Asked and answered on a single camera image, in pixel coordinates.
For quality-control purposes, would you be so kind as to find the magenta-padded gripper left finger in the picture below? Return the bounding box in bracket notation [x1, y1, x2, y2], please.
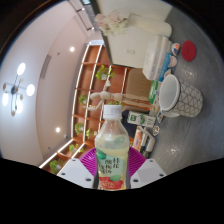
[56, 148, 99, 189]

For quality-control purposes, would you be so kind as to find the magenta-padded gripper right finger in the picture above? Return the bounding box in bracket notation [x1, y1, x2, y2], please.
[127, 147, 167, 190]

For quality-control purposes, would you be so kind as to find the clear drink bottle white cap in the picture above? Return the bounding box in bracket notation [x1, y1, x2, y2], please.
[94, 104, 131, 191]

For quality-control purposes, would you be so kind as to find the stack of dark books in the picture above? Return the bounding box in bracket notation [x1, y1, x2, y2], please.
[133, 125, 157, 158]

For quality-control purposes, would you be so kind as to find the small green white carton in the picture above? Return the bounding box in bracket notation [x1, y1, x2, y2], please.
[128, 110, 157, 128]

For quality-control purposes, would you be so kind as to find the green white flat box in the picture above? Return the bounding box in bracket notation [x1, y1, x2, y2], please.
[148, 79, 163, 105]

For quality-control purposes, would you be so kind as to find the white mug with triangle pattern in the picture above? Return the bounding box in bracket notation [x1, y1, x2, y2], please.
[159, 73, 204, 118]

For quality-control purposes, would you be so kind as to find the tan chair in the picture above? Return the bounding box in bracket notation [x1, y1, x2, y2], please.
[125, 68, 158, 108]

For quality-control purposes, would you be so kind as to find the ceiling chandelier with round lamps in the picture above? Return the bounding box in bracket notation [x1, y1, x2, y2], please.
[1, 62, 36, 117]

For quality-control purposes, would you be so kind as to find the ceiling air vent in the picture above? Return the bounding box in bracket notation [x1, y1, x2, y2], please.
[39, 54, 52, 80]

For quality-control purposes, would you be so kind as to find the wooden shelf unit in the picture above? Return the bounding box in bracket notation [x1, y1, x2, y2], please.
[39, 39, 134, 174]

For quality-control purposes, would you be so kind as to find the white box stack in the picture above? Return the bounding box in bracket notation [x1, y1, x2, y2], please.
[142, 34, 173, 82]

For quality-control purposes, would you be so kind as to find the flat round red coaster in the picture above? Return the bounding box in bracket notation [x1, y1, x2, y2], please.
[181, 40, 197, 62]

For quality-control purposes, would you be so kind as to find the tall white vase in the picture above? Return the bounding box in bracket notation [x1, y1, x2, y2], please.
[128, 13, 173, 38]

